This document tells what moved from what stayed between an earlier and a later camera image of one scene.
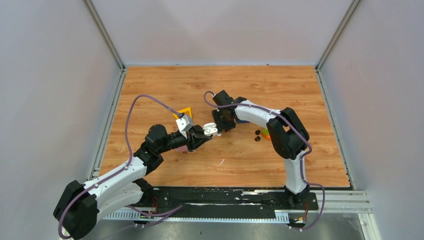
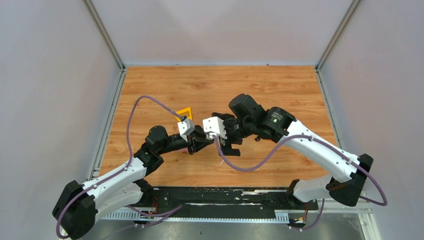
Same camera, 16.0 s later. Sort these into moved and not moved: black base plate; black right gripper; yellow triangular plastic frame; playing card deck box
Moved: black right gripper
Not moved: black base plate; yellow triangular plastic frame; playing card deck box
